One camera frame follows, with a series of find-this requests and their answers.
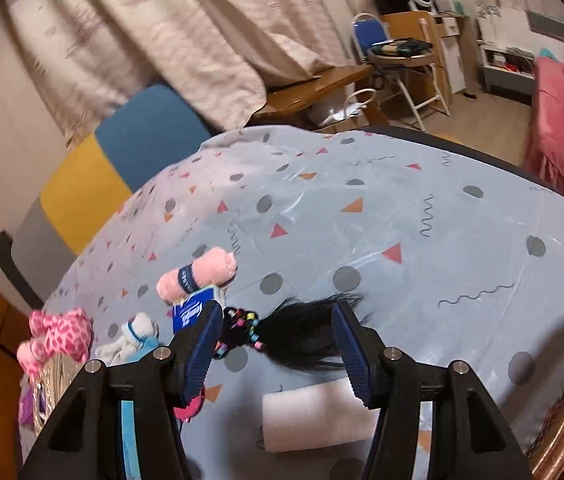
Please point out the patterned grey tablecloth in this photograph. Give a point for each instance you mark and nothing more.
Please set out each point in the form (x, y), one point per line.
(454, 258)

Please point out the wooden desk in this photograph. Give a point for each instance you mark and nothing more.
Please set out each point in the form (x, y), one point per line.
(442, 32)

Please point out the white knitted sock blue band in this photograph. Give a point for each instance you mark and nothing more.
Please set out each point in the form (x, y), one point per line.
(132, 338)

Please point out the grey yellow blue chair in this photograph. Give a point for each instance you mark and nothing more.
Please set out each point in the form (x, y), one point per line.
(153, 130)

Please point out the beige patterned curtain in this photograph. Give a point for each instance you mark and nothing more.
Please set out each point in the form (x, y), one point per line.
(89, 57)

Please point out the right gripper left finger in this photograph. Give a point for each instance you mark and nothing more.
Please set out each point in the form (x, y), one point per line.
(200, 339)

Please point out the white paper roll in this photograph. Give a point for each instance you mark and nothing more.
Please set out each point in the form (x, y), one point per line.
(318, 416)

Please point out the blue folding chair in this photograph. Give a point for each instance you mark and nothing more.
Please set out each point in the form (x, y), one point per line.
(389, 59)

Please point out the white shelf unit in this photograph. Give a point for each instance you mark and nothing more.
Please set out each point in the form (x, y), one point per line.
(508, 69)

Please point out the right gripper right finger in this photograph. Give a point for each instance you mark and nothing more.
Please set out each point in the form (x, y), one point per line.
(359, 349)

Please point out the pink spotted plush toy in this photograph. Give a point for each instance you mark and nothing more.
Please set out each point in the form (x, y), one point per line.
(69, 334)

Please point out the pink dishcloth blue band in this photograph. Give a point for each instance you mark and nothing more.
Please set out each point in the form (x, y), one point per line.
(215, 268)

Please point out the wooden side table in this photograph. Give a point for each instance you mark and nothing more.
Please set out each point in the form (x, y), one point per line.
(335, 100)

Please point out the gold ornate tissue box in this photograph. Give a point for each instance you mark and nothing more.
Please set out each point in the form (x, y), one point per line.
(48, 388)

